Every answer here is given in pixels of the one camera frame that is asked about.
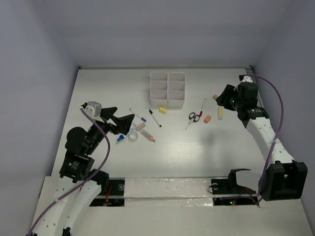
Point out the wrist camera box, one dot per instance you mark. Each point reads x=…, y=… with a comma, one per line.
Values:
x=245, y=79
x=92, y=109

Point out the cream glue stick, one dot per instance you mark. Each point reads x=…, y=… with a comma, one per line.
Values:
x=220, y=112

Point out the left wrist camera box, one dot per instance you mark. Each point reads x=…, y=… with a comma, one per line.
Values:
x=92, y=109

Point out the orange eraser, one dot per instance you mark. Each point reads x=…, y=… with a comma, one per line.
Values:
x=207, y=119

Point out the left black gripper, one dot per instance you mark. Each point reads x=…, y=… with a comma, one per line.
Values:
x=123, y=123

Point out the yellow eraser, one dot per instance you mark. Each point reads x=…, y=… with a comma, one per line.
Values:
x=162, y=110

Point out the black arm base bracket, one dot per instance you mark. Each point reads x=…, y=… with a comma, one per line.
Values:
x=227, y=185

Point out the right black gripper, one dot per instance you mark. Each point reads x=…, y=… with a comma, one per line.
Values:
x=222, y=100

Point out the orange tipped clear tube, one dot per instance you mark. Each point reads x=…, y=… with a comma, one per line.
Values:
x=147, y=135

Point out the black capped white marker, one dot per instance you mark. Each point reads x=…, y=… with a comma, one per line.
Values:
x=155, y=118

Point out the beige eraser block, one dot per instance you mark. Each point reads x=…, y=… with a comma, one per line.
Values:
x=139, y=127

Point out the black handled scissors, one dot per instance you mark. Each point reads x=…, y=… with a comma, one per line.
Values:
x=193, y=117

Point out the red capped white marker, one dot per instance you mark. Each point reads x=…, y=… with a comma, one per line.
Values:
x=202, y=107

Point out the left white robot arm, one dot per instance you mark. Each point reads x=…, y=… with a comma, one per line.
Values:
x=79, y=183

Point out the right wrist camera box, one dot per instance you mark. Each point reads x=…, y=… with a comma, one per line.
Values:
x=245, y=79

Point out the white organizer right column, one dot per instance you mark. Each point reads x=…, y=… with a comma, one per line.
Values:
x=176, y=89

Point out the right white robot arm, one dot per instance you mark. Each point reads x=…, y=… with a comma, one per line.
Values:
x=282, y=178

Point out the clear tape roll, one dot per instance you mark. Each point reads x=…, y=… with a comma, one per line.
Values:
x=133, y=136

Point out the blue capped white marker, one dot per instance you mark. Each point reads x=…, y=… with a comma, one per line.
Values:
x=137, y=115

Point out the blue capped clear bottle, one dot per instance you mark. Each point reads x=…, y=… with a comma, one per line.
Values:
x=120, y=138

